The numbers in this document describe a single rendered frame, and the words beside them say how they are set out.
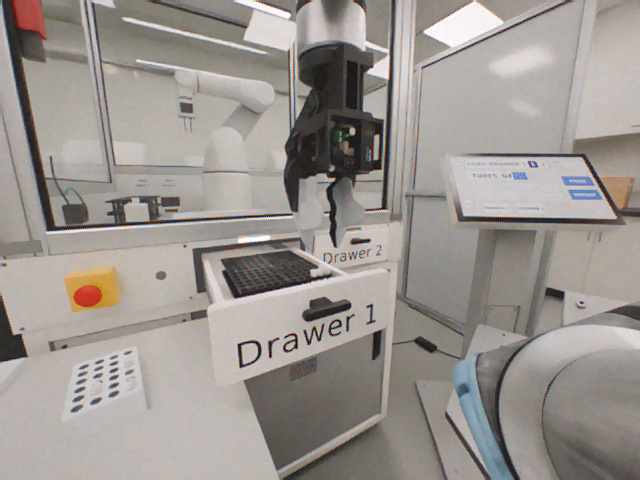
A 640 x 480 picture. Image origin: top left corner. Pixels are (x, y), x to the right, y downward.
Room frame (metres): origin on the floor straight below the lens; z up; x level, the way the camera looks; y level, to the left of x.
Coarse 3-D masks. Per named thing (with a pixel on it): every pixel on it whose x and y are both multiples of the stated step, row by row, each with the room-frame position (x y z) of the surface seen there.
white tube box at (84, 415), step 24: (96, 360) 0.34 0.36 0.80; (120, 360) 0.34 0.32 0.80; (72, 384) 0.28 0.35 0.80; (120, 384) 0.29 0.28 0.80; (72, 408) 0.25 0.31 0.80; (96, 408) 0.25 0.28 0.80; (120, 408) 0.26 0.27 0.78; (144, 408) 0.28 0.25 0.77; (72, 432) 0.23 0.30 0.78; (96, 432) 0.24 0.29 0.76
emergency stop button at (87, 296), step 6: (84, 288) 0.40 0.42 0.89; (90, 288) 0.41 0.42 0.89; (96, 288) 0.41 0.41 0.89; (78, 294) 0.40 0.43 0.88; (84, 294) 0.40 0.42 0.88; (90, 294) 0.40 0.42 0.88; (96, 294) 0.41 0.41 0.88; (78, 300) 0.39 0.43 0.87; (84, 300) 0.40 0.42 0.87; (90, 300) 0.40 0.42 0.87; (96, 300) 0.41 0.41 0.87; (84, 306) 0.40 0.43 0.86; (90, 306) 0.41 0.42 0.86
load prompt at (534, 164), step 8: (464, 160) 0.95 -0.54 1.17; (472, 160) 0.95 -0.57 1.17; (480, 160) 0.95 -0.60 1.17; (488, 160) 0.94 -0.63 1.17; (496, 160) 0.94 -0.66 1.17; (504, 160) 0.94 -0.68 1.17; (512, 160) 0.93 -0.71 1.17; (520, 160) 0.93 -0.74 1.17; (528, 160) 0.93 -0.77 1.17; (536, 160) 0.93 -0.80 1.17; (544, 160) 0.92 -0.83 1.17; (472, 168) 0.93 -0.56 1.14; (480, 168) 0.92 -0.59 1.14; (488, 168) 0.92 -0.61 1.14; (496, 168) 0.92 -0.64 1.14; (504, 168) 0.91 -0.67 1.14; (512, 168) 0.91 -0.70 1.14; (520, 168) 0.91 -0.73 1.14; (528, 168) 0.90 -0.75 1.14; (536, 168) 0.90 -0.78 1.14; (544, 168) 0.90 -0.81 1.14
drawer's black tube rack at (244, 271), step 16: (240, 256) 0.59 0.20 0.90; (256, 256) 0.59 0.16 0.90; (272, 256) 0.59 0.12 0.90; (288, 256) 0.59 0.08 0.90; (224, 272) 0.55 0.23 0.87; (240, 272) 0.48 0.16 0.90; (256, 272) 0.47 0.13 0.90; (272, 272) 0.47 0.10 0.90; (288, 272) 0.47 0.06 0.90; (304, 272) 0.47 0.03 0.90
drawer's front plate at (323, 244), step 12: (324, 240) 0.71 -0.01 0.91; (348, 240) 0.75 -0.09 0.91; (372, 240) 0.80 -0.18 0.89; (384, 240) 0.83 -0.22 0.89; (324, 252) 0.71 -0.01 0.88; (336, 252) 0.73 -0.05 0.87; (372, 252) 0.80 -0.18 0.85; (384, 252) 0.83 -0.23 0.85; (336, 264) 0.73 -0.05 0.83; (348, 264) 0.76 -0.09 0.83
